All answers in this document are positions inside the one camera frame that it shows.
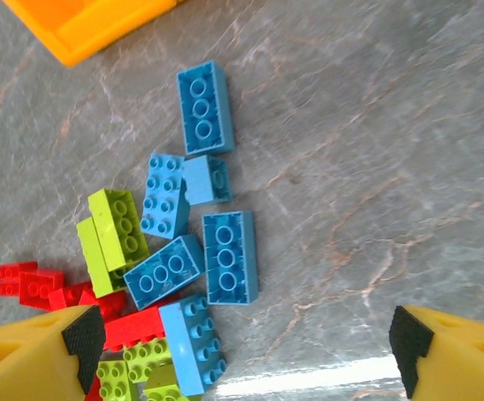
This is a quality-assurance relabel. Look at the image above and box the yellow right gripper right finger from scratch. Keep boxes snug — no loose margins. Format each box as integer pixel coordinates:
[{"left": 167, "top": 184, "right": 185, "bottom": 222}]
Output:
[{"left": 389, "top": 304, "right": 484, "bottom": 401}]

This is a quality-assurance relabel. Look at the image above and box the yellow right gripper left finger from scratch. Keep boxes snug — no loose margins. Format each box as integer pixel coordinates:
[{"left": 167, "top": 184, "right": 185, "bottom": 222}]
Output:
[{"left": 0, "top": 304, "right": 107, "bottom": 401}]

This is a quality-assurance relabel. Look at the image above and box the red lego brick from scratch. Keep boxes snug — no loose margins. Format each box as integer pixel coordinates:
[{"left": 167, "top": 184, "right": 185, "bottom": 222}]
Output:
[
  {"left": 77, "top": 290, "right": 128, "bottom": 325},
  {"left": 0, "top": 261, "right": 39, "bottom": 298},
  {"left": 102, "top": 305, "right": 168, "bottom": 353},
  {"left": 18, "top": 270, "right": 66, "bottom": 310},
  {"left": 48, "top": 282, "right": 96, "bottom": 313}
]

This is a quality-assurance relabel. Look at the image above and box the lime green lego brick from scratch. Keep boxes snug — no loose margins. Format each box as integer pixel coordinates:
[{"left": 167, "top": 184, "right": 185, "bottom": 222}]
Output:
[
  {"left": 94, "top": 359, "right": 140, "bottom": 401},
  {"left": 142, "top": 363, "right": 203, "bottom": 401},
  {"left": 87, "top": 188, "right": 151, "bottom": 272},
  {"left": 75, "top": 216, "right": 128, "bottom": 299},
  {"left": 122, "top": 337, "right": 174, "bottom": 383}
]

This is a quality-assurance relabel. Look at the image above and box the small blue lego brick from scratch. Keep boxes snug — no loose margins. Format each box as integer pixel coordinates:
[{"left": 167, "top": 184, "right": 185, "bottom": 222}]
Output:
[{"left": 181, "top": 155, "right": 233, "bottom": 206}]

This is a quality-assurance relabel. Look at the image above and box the orange plastic bin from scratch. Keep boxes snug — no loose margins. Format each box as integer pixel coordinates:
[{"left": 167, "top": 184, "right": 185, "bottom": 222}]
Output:
[{"left": 1, "top": 0, "right": 181, "bottom": 68}]

